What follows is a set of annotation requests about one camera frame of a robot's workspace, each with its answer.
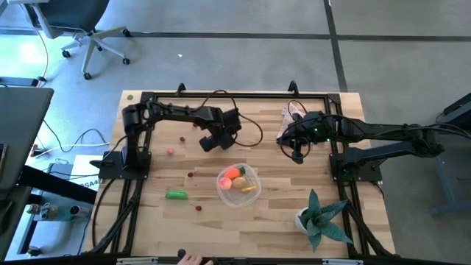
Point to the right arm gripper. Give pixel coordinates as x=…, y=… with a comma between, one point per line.
x=311, y=129

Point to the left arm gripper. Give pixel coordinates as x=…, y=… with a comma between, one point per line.
x=226, y=134

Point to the orange toy carrot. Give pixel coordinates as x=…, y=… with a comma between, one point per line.
x=232, y=173

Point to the small pink toy fruit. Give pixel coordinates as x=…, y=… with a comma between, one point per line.
x=170, y=151

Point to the pink toy peach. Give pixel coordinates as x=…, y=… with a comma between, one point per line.
x=225, y=183

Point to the tan toy potato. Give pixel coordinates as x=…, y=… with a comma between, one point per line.
x=239, y=182

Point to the yellow toy banana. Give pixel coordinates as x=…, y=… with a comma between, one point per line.
x=249, y=188

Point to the green toy pea pod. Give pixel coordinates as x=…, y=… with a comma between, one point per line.
x=176, y=195

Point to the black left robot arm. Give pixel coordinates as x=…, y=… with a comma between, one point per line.
x=176, y=112

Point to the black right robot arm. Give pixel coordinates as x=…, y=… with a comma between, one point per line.
x=382, y=129

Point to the clear plastic tupperware container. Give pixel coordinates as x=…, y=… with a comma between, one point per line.
x=235, y=200

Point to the beige cloth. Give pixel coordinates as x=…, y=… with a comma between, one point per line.
x=285, y=117

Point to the snake plant in white pot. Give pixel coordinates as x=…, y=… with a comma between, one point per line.
x=316, y=221

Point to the person's hand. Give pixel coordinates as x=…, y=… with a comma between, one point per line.
x=191, y=260

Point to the silver metal plate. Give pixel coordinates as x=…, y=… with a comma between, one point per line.
x=136, y=261
x=342, y=262

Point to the white paper sheet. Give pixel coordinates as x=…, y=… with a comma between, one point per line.
x=82, y=169

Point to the white round device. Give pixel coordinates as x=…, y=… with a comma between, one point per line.
x=75, y=210

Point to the blue metal stand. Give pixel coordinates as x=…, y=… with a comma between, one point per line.
x=447, y=184

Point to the black office chair white base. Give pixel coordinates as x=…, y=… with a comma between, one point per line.
x=73, y=14

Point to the grey desk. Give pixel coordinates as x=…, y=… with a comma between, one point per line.
x=22, y=129

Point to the small brown bottle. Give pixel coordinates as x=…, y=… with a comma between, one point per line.
x=31, y=208

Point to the black power strip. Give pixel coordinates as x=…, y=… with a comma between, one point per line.
x=18, y=81

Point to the black aluminium table frame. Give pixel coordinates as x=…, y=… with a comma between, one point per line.
x=257, y=96

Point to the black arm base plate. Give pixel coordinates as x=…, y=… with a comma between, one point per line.
x=368, y=173
x=106, y=169

